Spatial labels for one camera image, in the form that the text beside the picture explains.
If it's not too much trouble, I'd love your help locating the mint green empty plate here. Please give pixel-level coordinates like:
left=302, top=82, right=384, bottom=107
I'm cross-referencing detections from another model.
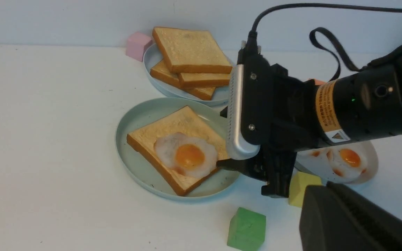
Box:
left=116, top=97, right=241, bottom=203

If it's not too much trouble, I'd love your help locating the orange foam cube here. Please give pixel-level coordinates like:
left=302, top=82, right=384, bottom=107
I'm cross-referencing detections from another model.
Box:
left=308, top=78, right=327, bottom=85

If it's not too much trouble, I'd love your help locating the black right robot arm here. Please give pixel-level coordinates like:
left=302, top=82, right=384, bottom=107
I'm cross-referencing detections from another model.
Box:
left=216, top=29, right=402, bottom=198

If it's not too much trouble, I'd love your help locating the pink foam cube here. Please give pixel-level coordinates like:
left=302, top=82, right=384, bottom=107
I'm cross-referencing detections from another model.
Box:
left=125, top=32, right=153, bottom=62

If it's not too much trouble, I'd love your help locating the black right camera cable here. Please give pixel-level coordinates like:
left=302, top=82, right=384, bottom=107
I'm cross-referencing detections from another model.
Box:
left=245, top=3, right=402, bottom=53

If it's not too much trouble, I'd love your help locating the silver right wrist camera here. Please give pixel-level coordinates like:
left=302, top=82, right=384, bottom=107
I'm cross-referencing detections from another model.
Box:
left=225, top=64, right=260, bottom=160

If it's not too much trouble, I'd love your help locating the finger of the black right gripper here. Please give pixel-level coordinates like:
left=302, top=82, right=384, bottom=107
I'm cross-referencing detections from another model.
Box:
left=261, top=148, right=297, bottom=198
left=216, top=158, right=268, bottom=182

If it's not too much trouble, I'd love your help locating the light blue bread plate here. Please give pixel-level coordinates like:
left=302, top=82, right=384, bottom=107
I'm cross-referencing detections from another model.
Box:
left=143, top=44, right=229, bottom=107

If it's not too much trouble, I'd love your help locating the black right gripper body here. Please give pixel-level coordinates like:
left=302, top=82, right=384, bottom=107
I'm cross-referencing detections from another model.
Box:
left=233, top=49, right=323, bottom=153

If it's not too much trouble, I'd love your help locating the grey egg plate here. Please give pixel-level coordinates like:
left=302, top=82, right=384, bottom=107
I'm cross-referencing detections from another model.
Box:
left=295, top=142, right=379, bottom=184

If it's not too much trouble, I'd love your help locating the green foam cube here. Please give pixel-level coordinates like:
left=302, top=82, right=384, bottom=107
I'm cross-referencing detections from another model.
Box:
left=227, top=207, right=267, bottom=251

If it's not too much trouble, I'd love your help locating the yellow foam cube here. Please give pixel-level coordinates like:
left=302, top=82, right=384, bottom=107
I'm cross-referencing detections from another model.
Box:
left=288, top=172, right=322, bottom=208

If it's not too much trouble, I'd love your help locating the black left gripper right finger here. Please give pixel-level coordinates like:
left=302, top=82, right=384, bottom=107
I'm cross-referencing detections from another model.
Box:
left=327, top=182, right=402, bottom=251

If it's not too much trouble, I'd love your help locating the fried egg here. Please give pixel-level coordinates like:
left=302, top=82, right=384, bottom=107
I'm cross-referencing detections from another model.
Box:
left=306, top=149, right=327, bottom=159
left=326, top=148, right=367, bottom=180
left=154, top=132, right=218, bottom=178

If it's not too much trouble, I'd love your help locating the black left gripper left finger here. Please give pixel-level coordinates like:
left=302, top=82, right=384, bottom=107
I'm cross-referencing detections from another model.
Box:
left=299, top=185, right=378, bottom=251

